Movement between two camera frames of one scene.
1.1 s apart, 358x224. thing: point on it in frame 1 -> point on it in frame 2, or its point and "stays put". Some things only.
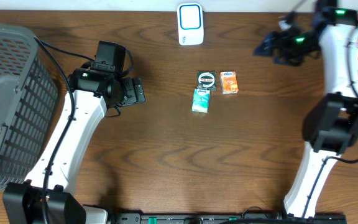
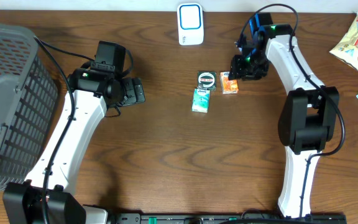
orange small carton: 229,83 stays put
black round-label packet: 207,79 stays put
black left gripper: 133,97 stays put
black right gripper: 282,36 -> 236,71
